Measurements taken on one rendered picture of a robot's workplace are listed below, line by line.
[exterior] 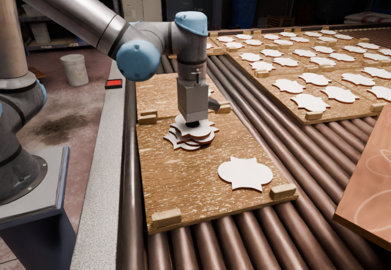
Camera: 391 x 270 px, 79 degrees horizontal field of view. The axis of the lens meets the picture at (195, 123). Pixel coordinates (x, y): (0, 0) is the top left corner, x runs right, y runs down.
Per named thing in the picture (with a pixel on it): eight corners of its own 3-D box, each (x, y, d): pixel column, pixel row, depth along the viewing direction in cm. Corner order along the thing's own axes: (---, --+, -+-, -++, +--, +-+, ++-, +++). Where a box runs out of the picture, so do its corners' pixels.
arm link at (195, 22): (172, 10, 58) (207, 10, 58) (174, 55, 64) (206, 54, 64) (170, 16, 52) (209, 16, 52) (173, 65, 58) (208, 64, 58)
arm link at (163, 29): (116, 28, 50) (169, 28, 50) (128, 18, 59) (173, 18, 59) (123, 65, 54) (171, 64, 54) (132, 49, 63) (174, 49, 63)
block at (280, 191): (272, 201, 54) (274, 192, 52) (267, 195, 55) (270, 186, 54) (295, 195, 55) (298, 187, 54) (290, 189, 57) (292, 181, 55)
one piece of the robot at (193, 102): (228, 69, 61) (224, 123, 70) (213, 59, 68) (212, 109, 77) (184, 75, 57) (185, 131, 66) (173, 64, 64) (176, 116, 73)
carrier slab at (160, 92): (138, 123, 83) (137, 120, 83) (135, 79, 117) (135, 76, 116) (232, 112, 90) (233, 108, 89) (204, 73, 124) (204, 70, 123)
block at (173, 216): (153, 229, 48) (152, 221, 46) (152, 221, 49) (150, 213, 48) (182, 222, 49) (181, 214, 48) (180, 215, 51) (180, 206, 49)
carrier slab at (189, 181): (148, 235, 48) (147, 231, 48) (136, 127, 82) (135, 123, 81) (298, 199, 56) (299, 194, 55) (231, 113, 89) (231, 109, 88)
